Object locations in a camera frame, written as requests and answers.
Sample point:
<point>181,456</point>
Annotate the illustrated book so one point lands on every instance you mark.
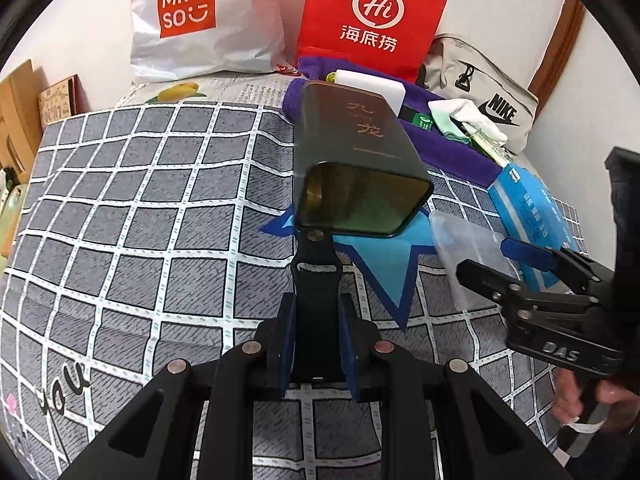
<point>59,102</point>

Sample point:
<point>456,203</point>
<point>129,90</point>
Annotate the dark cloth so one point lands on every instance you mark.
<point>627,210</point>

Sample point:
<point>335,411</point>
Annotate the olive green cloth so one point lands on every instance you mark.
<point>10,205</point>

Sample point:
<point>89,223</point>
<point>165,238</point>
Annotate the white plastic shopping bag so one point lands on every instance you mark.
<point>200,50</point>

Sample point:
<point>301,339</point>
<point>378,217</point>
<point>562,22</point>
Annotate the purple towel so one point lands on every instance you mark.
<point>450,155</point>

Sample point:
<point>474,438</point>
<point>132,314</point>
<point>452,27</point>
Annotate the green tissue pack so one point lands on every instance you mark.
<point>492,150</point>

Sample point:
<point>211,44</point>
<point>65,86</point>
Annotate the brown wooden frame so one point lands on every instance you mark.
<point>562,45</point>

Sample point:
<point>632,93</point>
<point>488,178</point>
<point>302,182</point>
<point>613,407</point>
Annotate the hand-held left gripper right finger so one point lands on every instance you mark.
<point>349,350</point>

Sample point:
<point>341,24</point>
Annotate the small red white packet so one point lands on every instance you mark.
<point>289,68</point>

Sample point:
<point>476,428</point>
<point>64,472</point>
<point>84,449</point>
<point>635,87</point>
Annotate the person's right hand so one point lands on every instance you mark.
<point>620,400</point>

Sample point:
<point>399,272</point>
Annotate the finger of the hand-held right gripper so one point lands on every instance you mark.
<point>525,251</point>
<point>490,277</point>

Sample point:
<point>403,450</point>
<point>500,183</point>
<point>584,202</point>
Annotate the white sponge block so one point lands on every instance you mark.
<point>370,87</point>

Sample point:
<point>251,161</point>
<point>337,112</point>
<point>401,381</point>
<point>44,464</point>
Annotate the grey sling bag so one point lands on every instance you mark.
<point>500,80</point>

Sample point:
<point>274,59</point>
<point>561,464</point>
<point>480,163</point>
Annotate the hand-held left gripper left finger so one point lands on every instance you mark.
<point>286,345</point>

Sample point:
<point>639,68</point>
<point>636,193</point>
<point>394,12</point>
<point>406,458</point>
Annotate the dark green tin box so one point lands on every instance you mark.
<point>350,130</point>

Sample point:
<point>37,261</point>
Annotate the pale green cloth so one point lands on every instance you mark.
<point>442,120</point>

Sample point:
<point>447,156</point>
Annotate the white cloth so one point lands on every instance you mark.
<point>480,112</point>

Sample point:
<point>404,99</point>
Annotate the brown cardboard box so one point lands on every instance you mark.
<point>15,110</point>

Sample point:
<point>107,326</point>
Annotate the clear plastic bag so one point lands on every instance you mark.
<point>460,240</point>

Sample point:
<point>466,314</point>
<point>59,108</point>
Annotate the blue tissue pack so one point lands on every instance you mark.
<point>535,205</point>

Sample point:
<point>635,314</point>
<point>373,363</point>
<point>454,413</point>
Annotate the grey grid print blanket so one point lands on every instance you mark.
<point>150,220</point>

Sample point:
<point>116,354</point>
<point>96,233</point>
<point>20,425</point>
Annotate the fruit print bedsheet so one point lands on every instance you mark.
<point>230,91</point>

